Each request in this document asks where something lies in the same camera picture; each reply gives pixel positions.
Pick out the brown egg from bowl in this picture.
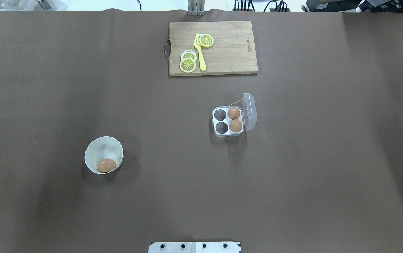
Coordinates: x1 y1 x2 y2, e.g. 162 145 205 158
96 158 117 173

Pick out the clear plastic egg box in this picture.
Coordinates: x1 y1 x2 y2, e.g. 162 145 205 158
211 93 257 138

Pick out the brown egg in box near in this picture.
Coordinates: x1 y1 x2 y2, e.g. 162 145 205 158
229 119 243 133

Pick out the brown egg in box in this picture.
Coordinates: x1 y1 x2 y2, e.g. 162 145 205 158
227 107 241 120
229 119 243 133

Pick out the brown egg in box far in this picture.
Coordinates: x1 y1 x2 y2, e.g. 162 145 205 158
227 107 241 120

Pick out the yellow plastic knife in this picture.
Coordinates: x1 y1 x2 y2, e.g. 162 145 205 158
194 33 207 71

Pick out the lemon slice lower left pair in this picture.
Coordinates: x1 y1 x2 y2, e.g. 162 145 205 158
180 57 197 73

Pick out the lemon slice pair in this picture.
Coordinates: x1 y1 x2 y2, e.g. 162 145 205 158
180 50 197 61
180 57 197 73

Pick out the lemon slice upper left pair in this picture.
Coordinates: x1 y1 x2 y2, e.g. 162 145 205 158
180 50 197 61

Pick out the wooden cutting board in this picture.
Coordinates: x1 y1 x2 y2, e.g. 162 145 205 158
169 21 258 76

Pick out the lemon slice top right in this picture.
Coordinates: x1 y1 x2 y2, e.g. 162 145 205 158
197 34 214 47

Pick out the lemon slice under top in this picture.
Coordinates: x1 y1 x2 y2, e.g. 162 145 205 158
194 34 203 47

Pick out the white bowl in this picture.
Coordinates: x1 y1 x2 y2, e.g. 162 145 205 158
84 136 124 174

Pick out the aluminium frame post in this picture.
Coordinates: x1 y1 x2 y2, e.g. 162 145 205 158
188 0 206 17

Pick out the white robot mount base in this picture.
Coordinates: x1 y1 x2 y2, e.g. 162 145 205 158
148 241 241 253

